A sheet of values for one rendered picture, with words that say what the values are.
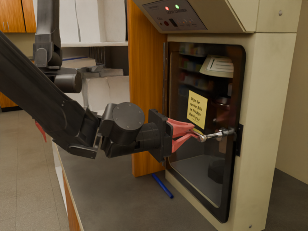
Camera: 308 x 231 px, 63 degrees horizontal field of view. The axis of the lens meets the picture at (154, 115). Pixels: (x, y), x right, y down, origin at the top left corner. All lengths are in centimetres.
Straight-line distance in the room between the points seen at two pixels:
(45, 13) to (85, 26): 85
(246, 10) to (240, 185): 35
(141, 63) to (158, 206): 42
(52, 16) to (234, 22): 54
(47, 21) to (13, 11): 474
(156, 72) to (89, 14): 94
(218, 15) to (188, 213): 51
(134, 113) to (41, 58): 42
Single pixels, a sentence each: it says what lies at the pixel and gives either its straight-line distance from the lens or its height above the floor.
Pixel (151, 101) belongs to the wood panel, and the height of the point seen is 120.
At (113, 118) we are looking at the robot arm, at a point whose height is 128.
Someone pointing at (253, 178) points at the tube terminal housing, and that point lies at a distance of 62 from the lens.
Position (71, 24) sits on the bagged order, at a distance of 176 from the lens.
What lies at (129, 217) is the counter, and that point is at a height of 94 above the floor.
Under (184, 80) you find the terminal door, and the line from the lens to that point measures 66.
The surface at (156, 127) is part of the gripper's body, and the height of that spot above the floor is 123.
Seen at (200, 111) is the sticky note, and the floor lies 123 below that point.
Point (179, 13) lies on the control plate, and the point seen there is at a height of 145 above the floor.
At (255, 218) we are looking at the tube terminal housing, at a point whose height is 99.
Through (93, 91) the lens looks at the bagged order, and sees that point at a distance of 171.
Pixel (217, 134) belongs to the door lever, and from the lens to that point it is 56.
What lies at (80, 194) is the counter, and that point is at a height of 94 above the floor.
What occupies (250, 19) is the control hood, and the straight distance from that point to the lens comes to 49.
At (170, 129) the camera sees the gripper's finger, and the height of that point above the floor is 122.
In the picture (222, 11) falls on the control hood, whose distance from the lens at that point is 48.
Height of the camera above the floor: 141
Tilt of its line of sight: 18 degrees down
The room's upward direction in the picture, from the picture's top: straight up
